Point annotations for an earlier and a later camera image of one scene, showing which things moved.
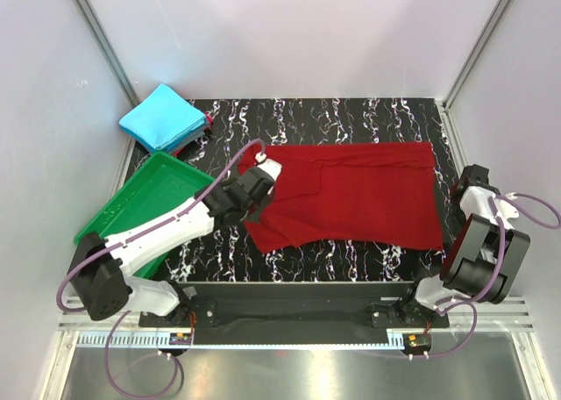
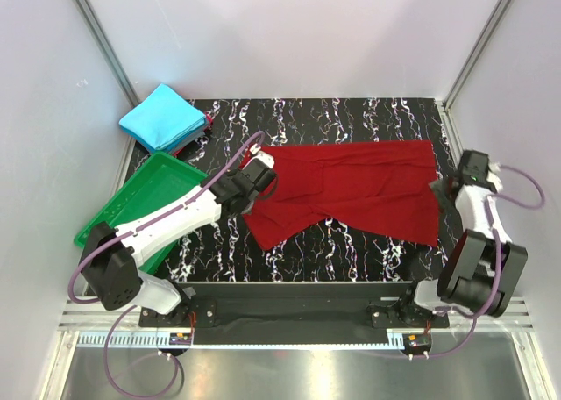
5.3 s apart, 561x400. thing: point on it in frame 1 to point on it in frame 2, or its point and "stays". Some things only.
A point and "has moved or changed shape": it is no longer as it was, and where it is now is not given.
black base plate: [235, 308] stays
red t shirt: [363, 195] has moved or changed shape
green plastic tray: [160, 188] stays
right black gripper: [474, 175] to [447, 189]
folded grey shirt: [193, 137] stays
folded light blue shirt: [162, 117] stays
